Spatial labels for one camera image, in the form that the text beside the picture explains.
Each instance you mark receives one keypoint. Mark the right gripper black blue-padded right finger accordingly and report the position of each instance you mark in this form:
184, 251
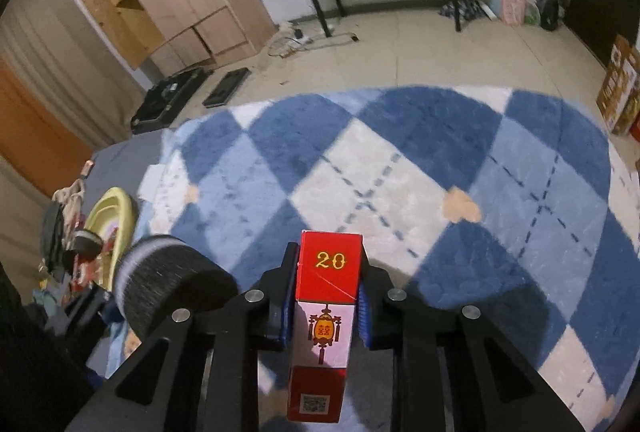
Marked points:
452, 370

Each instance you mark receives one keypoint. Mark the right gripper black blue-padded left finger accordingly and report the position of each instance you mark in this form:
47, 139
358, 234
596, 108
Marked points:
198, 371

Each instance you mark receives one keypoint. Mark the tall red white carton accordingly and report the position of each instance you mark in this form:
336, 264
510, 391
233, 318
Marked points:
326, 291

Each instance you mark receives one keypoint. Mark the small black grey roll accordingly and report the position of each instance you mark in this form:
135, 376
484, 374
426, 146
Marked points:
84, 245

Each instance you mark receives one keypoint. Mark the yellow oval plastic tray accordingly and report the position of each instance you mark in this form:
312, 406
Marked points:
113, 218

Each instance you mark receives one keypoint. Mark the blue white checkered rug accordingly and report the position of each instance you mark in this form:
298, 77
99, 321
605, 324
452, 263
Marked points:
511, 200

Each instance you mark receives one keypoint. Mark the black case on floor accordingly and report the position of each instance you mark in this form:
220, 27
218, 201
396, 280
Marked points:
163, 102

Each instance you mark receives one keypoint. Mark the black keyboard on floor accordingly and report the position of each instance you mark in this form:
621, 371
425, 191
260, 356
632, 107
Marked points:
225, 89

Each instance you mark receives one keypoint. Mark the tall printed cardboard box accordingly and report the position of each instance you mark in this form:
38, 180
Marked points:
618, 99

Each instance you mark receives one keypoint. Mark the white power strip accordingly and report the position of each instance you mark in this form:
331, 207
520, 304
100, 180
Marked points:
294, 37

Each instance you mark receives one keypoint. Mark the checkered cloth on floor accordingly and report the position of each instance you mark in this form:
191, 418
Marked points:
469, 10

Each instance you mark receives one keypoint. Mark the pink gift bag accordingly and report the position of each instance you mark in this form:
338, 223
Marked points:
513, 12

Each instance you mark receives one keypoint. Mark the black bag near door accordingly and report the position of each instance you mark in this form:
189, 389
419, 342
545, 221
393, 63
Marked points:
551, 12

